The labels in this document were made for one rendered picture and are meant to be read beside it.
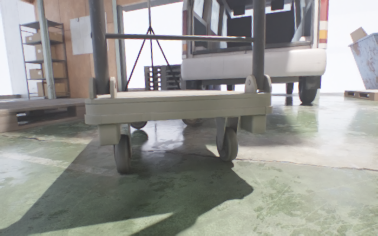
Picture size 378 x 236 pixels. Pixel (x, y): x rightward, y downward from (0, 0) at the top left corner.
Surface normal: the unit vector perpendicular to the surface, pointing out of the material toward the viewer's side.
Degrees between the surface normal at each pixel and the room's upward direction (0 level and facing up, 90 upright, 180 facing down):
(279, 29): 93
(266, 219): 0
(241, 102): 90
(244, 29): 93
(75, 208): 0
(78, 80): 90
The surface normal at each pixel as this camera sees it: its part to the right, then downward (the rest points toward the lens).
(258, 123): 0.23, 0.14
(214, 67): -0.40, 0.13
